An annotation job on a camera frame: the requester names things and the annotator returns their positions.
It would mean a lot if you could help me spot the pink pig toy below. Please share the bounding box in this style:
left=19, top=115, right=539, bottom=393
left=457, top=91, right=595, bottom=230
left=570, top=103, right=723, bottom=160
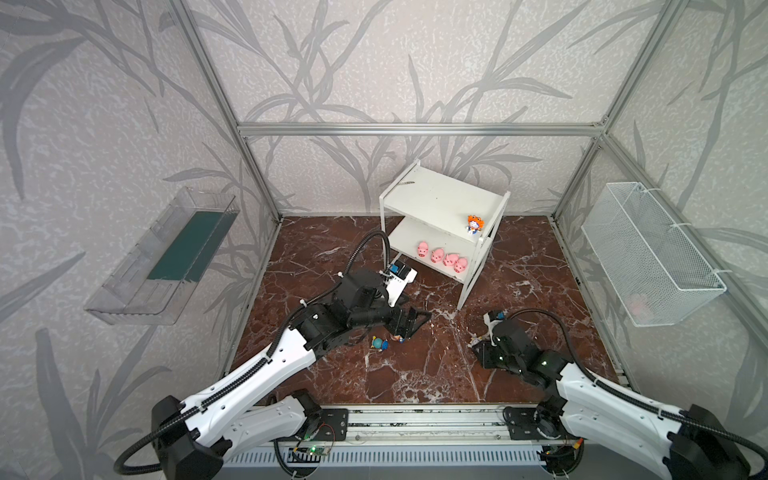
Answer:
left=443, top=253, right=460, bottom=268
left=430, top=248, right=445, bottom=264
left=417, top=241, right=430, bottom=258
left=454, top=257, right=469, bottom=274

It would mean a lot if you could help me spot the orange hooded Doraemon figure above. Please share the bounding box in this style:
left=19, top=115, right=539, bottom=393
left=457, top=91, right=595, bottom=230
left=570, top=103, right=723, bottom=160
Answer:
left=467, top=215, right=485, bottom=235

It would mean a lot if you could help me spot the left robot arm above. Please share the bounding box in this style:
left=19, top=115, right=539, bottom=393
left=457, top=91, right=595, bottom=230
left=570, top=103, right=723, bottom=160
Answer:
left=113, top=261, right=431, bottom=479

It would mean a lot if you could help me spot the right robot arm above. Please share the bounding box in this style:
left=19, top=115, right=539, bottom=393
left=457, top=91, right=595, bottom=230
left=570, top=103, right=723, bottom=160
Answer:
left=470, top=311, right=767, bottom=479

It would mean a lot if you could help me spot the white two-tier shelf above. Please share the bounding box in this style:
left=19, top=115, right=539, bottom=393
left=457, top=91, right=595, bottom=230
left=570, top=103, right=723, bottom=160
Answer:
left=379, top=160, right=511, bottom=309

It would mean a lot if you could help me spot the teal hooded Doraemon figure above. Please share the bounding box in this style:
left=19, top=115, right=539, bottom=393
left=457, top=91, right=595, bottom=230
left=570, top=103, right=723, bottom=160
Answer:
left=371, top=336, right=389, bottom=352

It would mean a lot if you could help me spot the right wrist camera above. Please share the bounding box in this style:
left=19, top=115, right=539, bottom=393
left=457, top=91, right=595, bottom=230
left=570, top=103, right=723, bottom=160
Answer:
left=483, top=310, right=506, bottom=343

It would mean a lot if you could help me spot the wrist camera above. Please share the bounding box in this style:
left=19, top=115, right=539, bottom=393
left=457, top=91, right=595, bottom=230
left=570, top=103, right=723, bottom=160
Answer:
left=384, top=260, right=417, bottom=307
left=483, top=310, right=506, bottom=343

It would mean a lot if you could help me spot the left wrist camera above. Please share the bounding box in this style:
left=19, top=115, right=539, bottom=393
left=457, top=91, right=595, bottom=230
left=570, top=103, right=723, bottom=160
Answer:
left=384, top=260, right=417, bottom=307

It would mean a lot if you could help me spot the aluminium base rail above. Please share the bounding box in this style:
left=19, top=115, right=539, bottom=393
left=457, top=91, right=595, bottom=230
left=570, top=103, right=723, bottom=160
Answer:
left=173, top=403, right=685, bottom=450

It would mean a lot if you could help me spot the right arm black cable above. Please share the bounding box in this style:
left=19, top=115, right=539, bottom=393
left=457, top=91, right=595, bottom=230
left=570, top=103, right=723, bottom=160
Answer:
left=503, top=308, right=768, bottom=463

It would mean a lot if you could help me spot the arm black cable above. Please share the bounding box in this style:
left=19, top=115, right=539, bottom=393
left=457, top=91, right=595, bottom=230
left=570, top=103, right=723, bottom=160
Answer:
left=112, top=230, right=392, bottom=476
left=503, top=308, right=768, bottom=463

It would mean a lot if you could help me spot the white wire mesh basket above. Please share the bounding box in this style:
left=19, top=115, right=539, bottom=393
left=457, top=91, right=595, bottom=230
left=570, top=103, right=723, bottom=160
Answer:
left=582, top=182, right=727, bottom=328

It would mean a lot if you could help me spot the clear plastic wall bin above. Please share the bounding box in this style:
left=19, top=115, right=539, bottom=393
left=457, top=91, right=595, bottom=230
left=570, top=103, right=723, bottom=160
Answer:
left=84, top=187, right=240, bottom=326

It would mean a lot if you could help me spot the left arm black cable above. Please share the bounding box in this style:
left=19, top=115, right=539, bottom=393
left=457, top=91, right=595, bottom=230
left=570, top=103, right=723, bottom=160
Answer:
left=112, top=230, right=392, bottom=476

